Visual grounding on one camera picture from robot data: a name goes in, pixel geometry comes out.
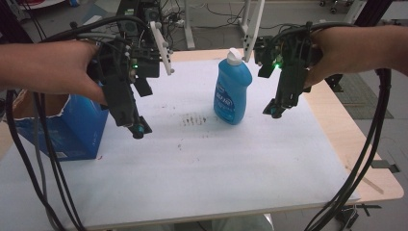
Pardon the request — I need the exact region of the black table clamp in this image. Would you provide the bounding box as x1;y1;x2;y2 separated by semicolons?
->
335;203;383;229

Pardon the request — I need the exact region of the black cable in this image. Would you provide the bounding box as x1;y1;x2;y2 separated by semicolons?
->
307;67;393;231
4;90;66;231
40;14;152;44
33;91;87;231
278;20;358;37

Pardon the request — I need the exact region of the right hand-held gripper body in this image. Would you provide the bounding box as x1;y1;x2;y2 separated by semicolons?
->
242;0;323;110

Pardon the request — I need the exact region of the blue cardboard box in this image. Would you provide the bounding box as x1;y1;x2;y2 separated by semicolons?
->
12;89;111;162

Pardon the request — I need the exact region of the grey cable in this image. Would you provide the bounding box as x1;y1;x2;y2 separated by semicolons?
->
32;95;61;231

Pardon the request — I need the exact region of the white metal stand leg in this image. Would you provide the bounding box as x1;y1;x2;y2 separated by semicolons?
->
183;0;196;51

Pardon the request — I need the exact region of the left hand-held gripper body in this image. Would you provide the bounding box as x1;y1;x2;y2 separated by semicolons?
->
87;21;176;128

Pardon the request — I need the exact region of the blue bottle with white cap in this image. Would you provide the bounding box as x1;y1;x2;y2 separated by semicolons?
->
213;47;254;126

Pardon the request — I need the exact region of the person's right hand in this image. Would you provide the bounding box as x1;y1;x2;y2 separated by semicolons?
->
302;27;355;90

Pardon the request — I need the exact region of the dark floor mat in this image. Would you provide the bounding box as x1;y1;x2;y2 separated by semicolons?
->
335;72;395;120

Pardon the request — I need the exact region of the person's left hand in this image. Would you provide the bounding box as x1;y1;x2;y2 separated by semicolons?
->
47;40;109;106

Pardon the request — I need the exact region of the black stand pole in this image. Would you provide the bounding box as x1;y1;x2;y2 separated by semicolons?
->
354;0;395;28

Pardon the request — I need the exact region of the black metal bracket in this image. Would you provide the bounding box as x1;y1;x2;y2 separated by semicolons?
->
370;159;401;174

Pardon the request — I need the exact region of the white foam mat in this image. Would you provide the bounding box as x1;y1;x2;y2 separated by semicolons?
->
0;57;361;231

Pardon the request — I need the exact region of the black equipment rack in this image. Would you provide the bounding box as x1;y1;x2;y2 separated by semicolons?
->
115;0;168;44

